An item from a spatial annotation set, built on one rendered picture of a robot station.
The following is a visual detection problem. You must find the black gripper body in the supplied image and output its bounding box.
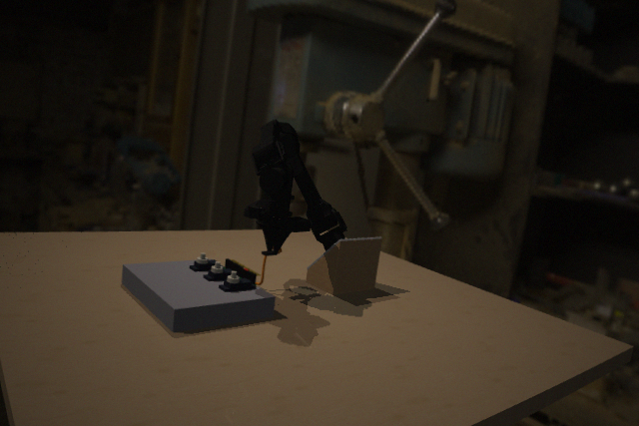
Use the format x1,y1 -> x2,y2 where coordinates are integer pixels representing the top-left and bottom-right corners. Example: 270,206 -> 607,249
244,192 -> 311,232

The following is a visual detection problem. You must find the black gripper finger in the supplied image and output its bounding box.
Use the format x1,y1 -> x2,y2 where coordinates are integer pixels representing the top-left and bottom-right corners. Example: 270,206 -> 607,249
271,226 -> 291,253
256,221 -> 278,251

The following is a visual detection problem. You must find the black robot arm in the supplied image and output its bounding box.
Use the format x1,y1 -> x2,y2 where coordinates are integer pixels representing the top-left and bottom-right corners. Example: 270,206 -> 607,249
248,120 -> 347,251

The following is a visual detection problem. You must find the black pin header strip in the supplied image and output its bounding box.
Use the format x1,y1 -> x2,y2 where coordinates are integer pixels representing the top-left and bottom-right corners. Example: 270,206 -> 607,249
224,258 -> 256,285

